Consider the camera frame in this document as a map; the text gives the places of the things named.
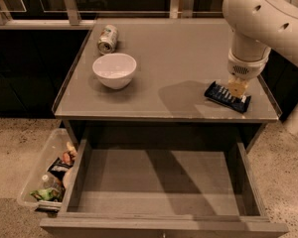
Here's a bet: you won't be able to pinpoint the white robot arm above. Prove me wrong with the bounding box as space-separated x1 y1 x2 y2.
223 0 298 97

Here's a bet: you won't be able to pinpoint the orange snack packet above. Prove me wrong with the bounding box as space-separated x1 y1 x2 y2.
62 142 77 166

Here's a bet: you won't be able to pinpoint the grey open top drawer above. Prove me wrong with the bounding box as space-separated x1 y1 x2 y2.
41 140 288 238

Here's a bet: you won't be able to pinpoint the black snack packet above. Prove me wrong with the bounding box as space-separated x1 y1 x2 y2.
48 158 71 180

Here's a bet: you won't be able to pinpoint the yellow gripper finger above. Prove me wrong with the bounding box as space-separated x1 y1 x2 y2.
227 75 249 98

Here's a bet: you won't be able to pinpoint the green snack bag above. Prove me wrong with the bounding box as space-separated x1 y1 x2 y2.
31 187 62 202

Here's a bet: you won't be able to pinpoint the white ceramic bowl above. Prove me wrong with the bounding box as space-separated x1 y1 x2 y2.
92 53 137 89

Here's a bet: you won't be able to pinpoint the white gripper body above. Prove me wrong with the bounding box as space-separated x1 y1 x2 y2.
227 47 271 80

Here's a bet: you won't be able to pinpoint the clear plastic water bottle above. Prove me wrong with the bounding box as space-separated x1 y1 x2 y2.
42 175 63 194

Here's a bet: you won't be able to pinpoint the grey cabinet counter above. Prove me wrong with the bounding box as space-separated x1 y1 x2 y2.
52 17 283 151

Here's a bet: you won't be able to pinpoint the metal window railing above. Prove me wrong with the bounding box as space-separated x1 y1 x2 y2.
0 0 223 30

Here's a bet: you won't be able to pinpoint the green white soda can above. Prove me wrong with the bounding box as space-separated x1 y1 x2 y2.
97 25 118 55

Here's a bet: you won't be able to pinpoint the clear plastic storage bin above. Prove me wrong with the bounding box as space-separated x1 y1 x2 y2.
17 129 73 211

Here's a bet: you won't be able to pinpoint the blue rxbar blueberry wrapper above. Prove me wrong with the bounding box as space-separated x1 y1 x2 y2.
204 81 251 113

